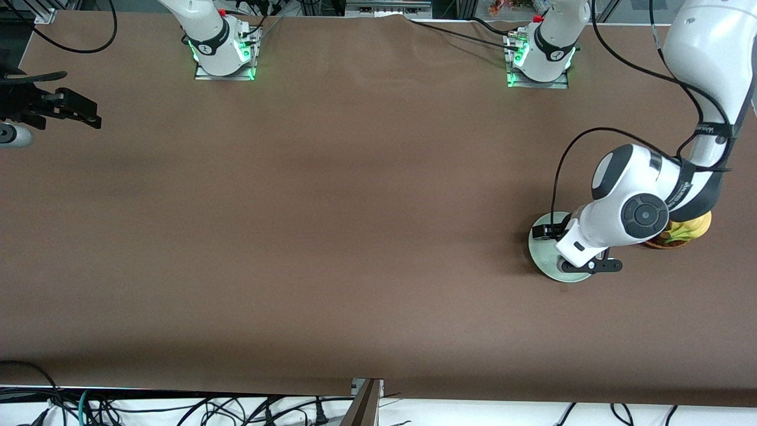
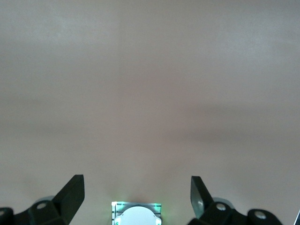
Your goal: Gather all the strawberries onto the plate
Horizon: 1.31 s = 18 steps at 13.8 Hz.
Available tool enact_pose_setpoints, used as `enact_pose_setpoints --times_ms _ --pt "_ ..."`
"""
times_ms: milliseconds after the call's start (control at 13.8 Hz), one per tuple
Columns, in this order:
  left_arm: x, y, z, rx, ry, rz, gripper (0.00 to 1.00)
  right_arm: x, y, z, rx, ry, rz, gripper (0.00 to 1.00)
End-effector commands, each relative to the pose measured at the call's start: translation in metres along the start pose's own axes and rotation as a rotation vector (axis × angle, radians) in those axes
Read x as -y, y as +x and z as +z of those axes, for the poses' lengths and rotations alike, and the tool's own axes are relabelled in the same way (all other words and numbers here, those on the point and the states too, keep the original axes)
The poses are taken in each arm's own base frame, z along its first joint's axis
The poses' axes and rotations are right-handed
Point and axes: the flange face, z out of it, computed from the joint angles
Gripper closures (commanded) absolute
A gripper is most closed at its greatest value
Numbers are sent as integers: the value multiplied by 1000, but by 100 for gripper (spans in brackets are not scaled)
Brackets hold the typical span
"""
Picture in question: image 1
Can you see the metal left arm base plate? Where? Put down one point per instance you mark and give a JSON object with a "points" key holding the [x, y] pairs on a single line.
{"points": [[556, 84]]}

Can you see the pale green round plate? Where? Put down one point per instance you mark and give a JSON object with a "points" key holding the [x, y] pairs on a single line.
{"points": [[541, 254]]}

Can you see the brown wicker basket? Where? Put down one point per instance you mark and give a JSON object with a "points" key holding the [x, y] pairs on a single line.
{"points": [[656, 244]]}

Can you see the yellow banana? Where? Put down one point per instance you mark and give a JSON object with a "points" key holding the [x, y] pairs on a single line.
{"points": [[698, 228]]}

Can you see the metal support post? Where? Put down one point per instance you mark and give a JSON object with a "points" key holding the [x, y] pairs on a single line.
{"points": [[364, 408]]}

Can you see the large table cover sheet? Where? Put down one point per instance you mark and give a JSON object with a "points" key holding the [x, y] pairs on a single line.
{"points": [[378, 177]]}

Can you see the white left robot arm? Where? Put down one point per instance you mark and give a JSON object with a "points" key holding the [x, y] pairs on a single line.
{"points": [[704, 47]]}

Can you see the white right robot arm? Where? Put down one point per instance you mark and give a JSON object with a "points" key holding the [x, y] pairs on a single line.
{"points": [[207, 35]]}

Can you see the aluminium frame profile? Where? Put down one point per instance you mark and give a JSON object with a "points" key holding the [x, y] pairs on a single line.
{"points": [[46, 16]]}

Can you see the small orange object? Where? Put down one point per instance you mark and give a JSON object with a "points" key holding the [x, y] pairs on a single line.
{"points": [[495, 7]]}

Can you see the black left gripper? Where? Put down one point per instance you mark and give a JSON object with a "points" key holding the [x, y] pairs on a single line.
{"points": [[559, 230]]}

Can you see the silver metal device box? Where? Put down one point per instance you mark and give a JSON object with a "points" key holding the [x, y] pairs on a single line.
{"points": [[387, 9]]}

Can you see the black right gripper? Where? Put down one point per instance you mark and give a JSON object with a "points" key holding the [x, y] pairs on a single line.
{"points": [[19, 102]]}

